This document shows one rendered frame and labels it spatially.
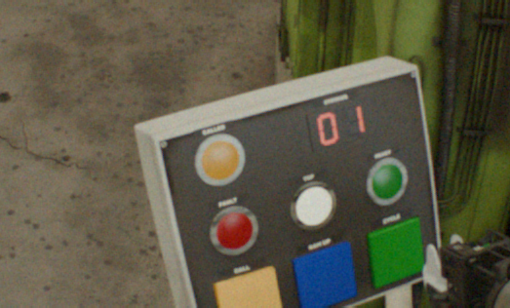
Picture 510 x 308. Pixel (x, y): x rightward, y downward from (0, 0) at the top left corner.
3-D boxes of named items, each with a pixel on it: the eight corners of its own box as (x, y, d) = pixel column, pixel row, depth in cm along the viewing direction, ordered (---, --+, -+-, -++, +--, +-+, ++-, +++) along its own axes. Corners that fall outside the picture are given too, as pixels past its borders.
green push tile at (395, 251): (425, 270, 153) (419, 217, 151) (375, 289, 151) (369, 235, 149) (418, 266, 155) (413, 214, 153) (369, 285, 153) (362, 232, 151)
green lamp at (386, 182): (404, 203, 150) (408, 178, 147) (367, 203, 150) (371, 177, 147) (402, 184, 152) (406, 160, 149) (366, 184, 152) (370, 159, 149)
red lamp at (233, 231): (254, 253, 143) (255, 228, 140) (213, 252, 143) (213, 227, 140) (254, 234, 145) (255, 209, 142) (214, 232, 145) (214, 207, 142)
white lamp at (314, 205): (332, 228, 146) (335, 203, 143) (293, 227, 146) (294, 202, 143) (332, 209, 149) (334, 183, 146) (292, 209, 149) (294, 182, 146)
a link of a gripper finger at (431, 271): (424, 230, 142) (461, 249, 134) (429, 274, 144) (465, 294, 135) (403, 238, 141) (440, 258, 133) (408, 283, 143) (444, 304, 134)
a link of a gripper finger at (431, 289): (448, 271, 139) (484, 290, 131) (449, 284, 139) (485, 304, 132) (414, 285, 137) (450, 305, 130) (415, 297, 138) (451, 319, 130)
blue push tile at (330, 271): (358, 296, 150) (350, 242, 148) (303, 316, 148) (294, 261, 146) (352, 292, 152) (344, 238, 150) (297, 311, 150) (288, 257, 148)
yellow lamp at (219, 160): (240, 184, 141) (241, 156, 138) (198, 182, 141) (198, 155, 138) (241, 164, 143) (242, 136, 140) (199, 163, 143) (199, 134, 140)
